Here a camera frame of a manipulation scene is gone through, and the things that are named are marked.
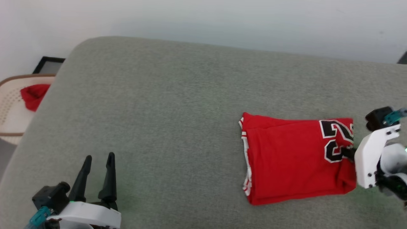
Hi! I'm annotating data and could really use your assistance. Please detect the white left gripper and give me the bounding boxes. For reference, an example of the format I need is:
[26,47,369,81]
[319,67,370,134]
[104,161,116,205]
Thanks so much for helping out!
[47,152,122,229]

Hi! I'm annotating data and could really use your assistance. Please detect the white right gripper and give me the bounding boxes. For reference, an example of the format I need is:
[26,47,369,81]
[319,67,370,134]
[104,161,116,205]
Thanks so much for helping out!
[341,123,402,189]

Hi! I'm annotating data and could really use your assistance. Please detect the red basketball jersey white trim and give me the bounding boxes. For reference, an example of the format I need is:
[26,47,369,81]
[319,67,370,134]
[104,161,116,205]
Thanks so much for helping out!
[238,112,357,206]

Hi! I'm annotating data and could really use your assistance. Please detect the crumpled red cloth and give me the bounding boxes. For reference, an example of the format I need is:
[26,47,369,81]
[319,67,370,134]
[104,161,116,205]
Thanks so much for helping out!
[20,84,51,112]

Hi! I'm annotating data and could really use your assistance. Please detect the beige perforated laundry basket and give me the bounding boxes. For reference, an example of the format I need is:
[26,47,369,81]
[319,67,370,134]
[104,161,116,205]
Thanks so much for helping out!
[0,74,56,145]

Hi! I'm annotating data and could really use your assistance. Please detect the black framed grey panel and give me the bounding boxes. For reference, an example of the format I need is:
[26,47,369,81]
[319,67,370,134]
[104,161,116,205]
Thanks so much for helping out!
[32,56,66,74]

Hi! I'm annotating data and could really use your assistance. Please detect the teal right camera cable plug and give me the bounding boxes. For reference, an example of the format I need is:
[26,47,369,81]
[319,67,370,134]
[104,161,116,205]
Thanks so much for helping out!
[383,108,407,125]

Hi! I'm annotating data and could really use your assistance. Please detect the teal camera cable plug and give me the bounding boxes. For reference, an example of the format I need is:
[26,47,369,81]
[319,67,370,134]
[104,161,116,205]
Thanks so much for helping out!
[24,206,53,229]
[383,108,407,125]

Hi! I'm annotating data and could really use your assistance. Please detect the teal left camera cable plug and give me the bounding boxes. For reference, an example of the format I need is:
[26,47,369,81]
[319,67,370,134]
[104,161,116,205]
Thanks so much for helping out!
[24,206,53,229]

